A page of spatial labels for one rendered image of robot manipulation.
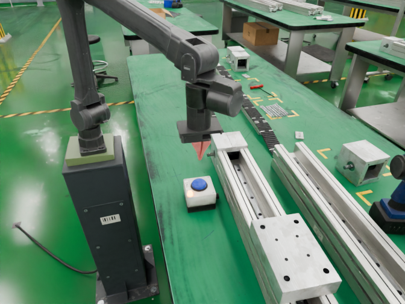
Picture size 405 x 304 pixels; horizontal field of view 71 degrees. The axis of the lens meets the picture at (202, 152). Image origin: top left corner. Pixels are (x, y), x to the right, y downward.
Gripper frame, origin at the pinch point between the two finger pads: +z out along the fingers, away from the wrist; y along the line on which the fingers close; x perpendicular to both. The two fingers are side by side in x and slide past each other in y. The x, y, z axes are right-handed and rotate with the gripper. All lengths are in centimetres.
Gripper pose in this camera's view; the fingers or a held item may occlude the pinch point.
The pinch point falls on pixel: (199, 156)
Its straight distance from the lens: 72.6
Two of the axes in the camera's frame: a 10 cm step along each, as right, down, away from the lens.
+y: 9.8, -1.1, 1.5
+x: -1.9, -5.5, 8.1
